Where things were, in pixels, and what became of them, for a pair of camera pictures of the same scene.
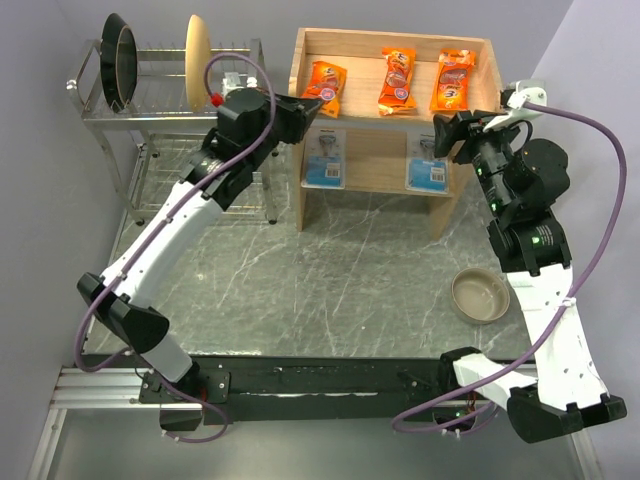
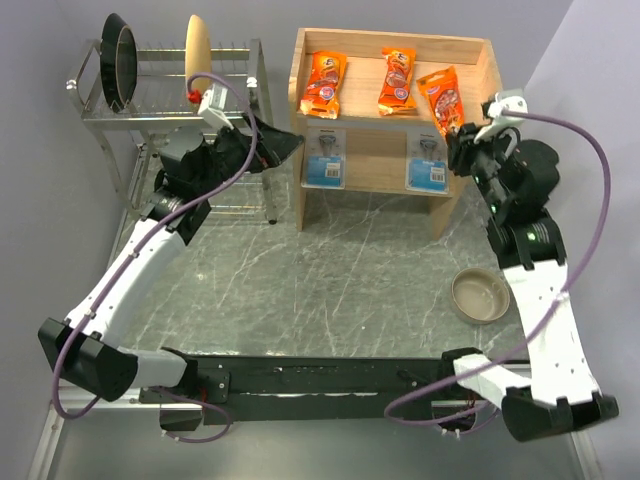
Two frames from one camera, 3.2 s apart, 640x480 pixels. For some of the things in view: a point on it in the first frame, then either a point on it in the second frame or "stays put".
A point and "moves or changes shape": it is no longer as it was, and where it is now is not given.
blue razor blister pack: (324, 162) stays put
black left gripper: (299, 113) to (272, 147)
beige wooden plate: (197, 54) stays put
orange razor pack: (326, 82) moves or changes shape
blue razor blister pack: (425, 173) stays put
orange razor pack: (397, 92) stays put
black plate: (119, 63) stays put
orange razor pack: (451, 81) moves or changes shape
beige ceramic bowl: (480, 295) stays put
